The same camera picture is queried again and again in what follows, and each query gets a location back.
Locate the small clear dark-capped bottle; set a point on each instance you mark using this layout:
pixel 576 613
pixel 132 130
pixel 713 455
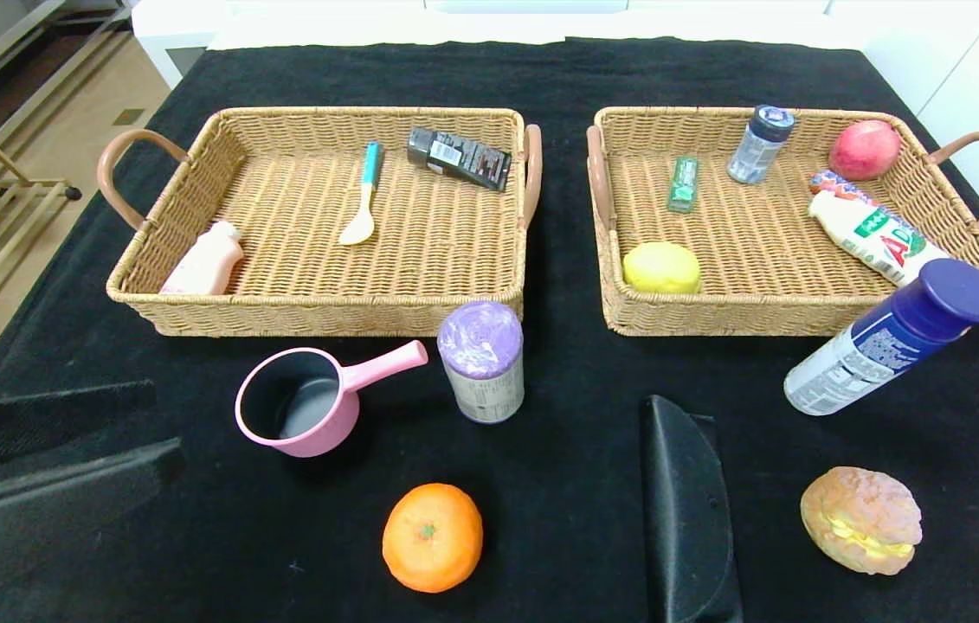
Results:
pixel 757 151

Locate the wicker basket with food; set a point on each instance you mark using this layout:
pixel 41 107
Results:
pixel 757 242

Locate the yellow lemon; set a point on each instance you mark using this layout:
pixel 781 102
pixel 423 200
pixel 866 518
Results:
pixel 662 268

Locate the grey shelf frame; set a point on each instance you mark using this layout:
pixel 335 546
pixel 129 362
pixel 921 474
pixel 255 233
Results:
pixel 22 52

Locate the beige wheeled metal rack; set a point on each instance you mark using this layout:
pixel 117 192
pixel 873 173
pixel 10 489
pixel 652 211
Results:
pixel 30 183

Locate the dark cosmetic tube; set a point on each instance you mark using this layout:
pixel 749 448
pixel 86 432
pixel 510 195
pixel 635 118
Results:
pixel 463 158

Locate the green gum pack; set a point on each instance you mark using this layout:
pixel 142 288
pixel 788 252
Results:
pixel 684 184

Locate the white yoghurt drink bottle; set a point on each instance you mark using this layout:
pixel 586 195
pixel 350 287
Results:
pixel 870 234

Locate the white table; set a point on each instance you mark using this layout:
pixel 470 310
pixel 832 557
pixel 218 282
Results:
pixel 195 22

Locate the red apple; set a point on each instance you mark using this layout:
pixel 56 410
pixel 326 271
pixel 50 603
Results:
pixel 866 150

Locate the black pouch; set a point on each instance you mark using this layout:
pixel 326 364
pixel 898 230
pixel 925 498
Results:
pixel 684 519

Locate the pink saucepan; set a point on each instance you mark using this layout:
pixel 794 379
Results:
pixel 299 407

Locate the red blue wrapped snack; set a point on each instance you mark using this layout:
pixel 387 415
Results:
pixel 828 183

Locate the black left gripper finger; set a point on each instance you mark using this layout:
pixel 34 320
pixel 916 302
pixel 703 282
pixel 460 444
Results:
pixel 22 428
pixel 22 528

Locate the cream bread bun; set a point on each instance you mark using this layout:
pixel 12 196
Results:
pixel 861 519

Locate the purple lidded can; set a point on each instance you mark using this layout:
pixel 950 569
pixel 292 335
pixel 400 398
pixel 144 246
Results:
pixel 485 381

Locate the blue capped spray can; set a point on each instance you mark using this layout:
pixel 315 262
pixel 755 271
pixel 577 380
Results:
pixel 879 346

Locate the orange fruit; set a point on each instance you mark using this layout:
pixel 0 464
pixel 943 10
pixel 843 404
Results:
pixel 433 536

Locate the wicker basket with spatula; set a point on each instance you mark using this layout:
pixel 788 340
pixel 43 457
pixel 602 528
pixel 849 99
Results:
pixel 454 251

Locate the black tablecloth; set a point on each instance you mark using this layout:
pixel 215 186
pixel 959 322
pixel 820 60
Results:
pixel 368 69

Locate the pink lotion bottle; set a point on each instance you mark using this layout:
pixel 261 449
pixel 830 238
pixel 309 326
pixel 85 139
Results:
pixel 208 264

